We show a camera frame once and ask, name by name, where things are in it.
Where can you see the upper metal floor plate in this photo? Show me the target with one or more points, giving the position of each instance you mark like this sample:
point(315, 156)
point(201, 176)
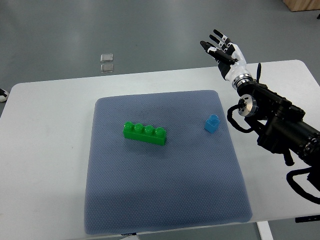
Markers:
point(106, 57)

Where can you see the black table control panel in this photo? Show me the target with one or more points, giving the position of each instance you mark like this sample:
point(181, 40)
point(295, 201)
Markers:
point(306, 219)

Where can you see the white black object at left edge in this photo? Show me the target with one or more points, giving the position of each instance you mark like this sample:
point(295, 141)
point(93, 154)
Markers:
point(3, 95)

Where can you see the wooden box corner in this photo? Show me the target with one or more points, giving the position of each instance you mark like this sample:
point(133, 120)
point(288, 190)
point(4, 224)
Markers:
point(302, 5)

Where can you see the small blue block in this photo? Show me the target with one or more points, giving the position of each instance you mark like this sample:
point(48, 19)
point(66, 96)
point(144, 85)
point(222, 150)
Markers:
point(212, 123)

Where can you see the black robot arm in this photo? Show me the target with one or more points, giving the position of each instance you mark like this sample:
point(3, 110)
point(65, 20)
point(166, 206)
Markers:
point(280, 128)

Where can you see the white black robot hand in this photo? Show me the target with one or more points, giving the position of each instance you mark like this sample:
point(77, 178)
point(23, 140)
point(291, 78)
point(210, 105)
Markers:
point(231, 61)

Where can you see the white table leg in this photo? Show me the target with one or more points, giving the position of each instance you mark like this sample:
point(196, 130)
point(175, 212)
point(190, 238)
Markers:
point(264, 230)

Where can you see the blue grey foam mat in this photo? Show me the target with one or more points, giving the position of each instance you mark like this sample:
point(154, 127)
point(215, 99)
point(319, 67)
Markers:
point(193, 180)

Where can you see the long green block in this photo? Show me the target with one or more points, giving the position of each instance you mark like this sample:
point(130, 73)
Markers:
point(147, 134)

